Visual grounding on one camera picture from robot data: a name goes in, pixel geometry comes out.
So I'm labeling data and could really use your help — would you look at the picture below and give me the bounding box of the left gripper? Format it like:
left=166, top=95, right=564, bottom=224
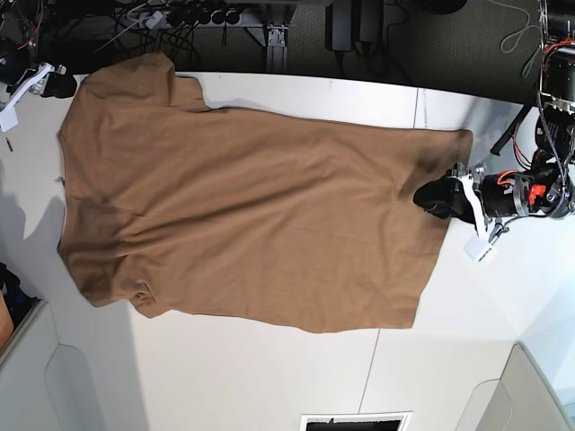
left=413, top=163, right=574, bottom=241

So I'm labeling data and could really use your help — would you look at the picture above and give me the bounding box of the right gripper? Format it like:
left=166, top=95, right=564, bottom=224
left=1, top=63, right=76, bottom=111

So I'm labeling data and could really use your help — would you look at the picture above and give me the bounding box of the brown t-shirt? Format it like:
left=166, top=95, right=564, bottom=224
left=58, top=53, right=473, bottom=333

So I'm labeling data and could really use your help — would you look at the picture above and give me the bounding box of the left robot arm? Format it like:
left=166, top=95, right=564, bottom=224
left=413, top=1, right=574, bottom=243

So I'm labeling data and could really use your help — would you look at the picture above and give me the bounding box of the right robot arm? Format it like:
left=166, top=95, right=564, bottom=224
left=1, top=1, right=77, bottom=115

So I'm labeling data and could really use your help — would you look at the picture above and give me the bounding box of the black power adapter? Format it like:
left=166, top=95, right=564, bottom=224
left=325, top=0, right=384, bottom=52

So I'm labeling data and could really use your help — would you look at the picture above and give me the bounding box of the white bin right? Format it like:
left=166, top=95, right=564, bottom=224
left=456, top=342, right=574, bottom=431

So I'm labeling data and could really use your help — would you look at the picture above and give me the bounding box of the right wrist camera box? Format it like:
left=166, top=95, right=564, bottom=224
left=0, top=108, right=18, bottom=133

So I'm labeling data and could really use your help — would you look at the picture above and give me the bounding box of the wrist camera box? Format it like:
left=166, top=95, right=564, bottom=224
left=464, top=237, right=497, bottom=265
left=0, top=108, right=18, bottom=133

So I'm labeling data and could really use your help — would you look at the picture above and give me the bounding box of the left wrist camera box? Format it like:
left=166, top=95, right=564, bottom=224
left=464, top=237, right=497, bottom=265

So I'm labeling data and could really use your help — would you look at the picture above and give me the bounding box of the aluminium frame post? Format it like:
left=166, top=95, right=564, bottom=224
left=266, top=26, right=288, bottom=74

